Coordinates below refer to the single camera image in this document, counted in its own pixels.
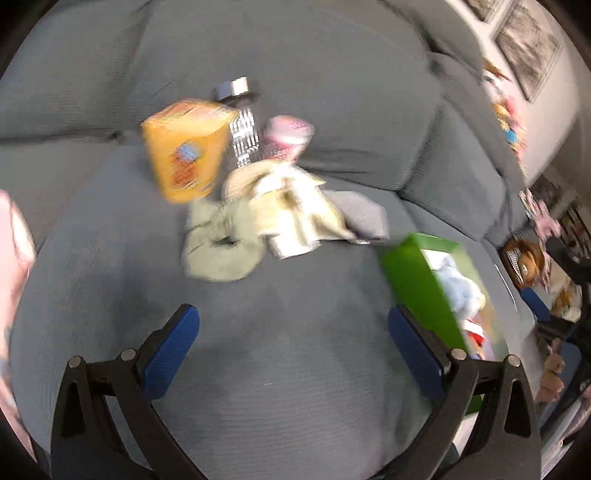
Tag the glass jar metal lid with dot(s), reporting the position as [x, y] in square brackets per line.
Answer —
[239, 94]

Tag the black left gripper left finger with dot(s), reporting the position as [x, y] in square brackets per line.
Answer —
[85, 442]

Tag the green storage box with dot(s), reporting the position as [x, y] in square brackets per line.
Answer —
[418, 294]

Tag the grey fabric sofa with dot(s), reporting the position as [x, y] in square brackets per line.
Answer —
[293, 375]

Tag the grey fluffy towel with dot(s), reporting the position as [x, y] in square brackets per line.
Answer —
[366, 219]

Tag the brown plush toy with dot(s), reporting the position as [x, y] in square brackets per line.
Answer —
[524, 262]

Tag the red white knitted cloth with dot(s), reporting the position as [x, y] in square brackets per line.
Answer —
[475, 339]

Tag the pink white can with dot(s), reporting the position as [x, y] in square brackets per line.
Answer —
[286, 137]

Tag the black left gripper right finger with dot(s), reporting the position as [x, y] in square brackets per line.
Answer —
[505, 441]

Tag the pink clothes pile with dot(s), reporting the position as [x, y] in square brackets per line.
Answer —
[544, 225]

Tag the yellow carton box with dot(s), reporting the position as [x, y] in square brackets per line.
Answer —
[185, 143]

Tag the framed landscape painting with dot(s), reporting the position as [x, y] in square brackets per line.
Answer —
[483, 10]
[527, 41]

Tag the light blue plush toy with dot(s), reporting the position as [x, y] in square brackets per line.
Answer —
[465, 297]

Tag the cream yellow towel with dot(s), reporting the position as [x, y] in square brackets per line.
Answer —
[288, 207]

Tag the pile of plush toys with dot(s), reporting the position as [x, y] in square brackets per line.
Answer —
[499, 88]

